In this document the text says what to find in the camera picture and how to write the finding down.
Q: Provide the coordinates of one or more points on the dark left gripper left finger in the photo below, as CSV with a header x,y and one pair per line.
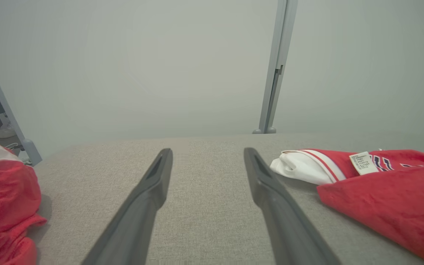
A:
x,y
138,213

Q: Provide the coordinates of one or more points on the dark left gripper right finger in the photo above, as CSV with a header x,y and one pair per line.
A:
x,y
282,221

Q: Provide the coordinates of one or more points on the red white basketball jersey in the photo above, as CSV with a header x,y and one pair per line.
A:
x,y
392,198

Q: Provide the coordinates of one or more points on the red shorts with white stripe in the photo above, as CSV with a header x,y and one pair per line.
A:
x,y
2,198

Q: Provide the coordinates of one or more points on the white shoe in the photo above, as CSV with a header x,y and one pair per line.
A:
x,y
5,129

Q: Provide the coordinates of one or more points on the grey double partition post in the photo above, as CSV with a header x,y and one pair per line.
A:
x,y
276,73

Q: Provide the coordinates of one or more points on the grey single partition post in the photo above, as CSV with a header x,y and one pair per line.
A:
x,y
6,110

